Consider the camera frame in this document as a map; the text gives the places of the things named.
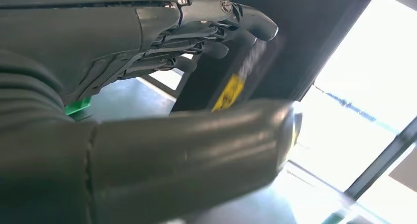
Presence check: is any black yellow label sticker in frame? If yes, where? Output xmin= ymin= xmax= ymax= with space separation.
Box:
xmin=211 ymin=39 xmax=271 ymax=112

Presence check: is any green plastic crate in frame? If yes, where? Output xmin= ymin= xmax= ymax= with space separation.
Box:
xmin=64 ymin=96 xmax=92 ymax=116

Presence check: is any dark window frame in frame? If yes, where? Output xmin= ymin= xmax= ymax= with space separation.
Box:
xmin=321 ymin=116 xmax=417 ymax=224

